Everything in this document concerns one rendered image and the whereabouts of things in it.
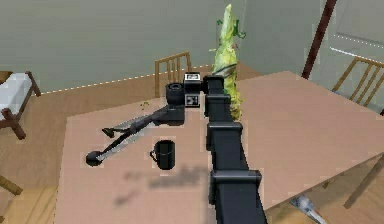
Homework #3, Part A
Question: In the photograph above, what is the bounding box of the light wooden slatted chair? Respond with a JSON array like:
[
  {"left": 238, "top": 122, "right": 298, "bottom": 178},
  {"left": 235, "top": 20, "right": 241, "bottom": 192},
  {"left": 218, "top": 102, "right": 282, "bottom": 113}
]
[
  {"left": 153, "top": 50, "right": 193, "bottom": 99},
  {"left": 331, "top": 55, "right": 384, "bottom": 108}
]

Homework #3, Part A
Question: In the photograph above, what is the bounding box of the black mug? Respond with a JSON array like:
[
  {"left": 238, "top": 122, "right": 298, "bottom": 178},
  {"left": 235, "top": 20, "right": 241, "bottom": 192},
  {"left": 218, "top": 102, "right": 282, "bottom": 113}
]
[{"left": 149, "top": 139, "right": 176, "bottom": 171}]

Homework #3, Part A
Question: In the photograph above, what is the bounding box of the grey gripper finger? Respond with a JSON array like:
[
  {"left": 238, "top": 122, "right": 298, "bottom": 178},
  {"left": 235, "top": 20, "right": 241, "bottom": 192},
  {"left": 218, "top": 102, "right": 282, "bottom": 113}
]
[
  {"left": 101, "top": 113, "right": 160, "bottom": 139},
  {"left": 85, "top": 122, "right": 158, "bottom": 168}
]

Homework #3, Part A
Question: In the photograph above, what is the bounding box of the light wooden chair leg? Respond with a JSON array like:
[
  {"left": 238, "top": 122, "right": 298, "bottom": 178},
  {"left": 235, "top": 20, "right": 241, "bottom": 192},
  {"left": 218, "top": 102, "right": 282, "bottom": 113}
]
[{"left": 0, "top": 174, "right": 24, "bottom": 197}]

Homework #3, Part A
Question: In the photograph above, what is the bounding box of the dark brown door frame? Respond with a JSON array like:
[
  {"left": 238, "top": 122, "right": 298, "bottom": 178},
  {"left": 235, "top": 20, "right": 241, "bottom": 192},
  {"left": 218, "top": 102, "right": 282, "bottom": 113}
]
[{"left": 301, "top": 0, "right": 338, "bottom": 80}]

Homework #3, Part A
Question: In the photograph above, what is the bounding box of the grey metal object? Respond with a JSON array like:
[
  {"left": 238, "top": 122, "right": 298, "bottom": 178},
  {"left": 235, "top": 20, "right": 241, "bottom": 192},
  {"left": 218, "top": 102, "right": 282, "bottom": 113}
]
[{"left": 289, "top": 195, "right": 329, "bottom": 224}]

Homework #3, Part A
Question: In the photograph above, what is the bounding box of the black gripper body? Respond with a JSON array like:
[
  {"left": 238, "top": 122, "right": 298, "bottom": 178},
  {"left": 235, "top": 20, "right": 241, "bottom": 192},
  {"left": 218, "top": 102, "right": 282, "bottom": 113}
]
[{"left": 153, "top": 82, "right": 186, "bottom": 126}]

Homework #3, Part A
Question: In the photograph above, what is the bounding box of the dark wooden chair white cushion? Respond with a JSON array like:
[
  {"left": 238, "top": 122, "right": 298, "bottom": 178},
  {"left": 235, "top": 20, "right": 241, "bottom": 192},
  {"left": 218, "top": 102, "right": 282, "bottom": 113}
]
[{"left": 0, "top": 70, "right": 42, "bottom": 141}]

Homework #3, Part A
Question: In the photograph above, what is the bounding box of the pink table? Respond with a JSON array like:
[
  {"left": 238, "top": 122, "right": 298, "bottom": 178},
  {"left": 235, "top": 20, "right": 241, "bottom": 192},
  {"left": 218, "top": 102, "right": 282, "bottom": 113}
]
[{"left": 53, "top": 69, "right": 384, "bottom": 224}]

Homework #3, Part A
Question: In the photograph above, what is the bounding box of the green house plant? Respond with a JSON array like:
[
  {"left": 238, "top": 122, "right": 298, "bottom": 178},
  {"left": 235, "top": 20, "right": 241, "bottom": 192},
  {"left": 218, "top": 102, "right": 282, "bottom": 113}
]
[{"left": 209, "top": 3, "right": 247, "bottom": 122}]

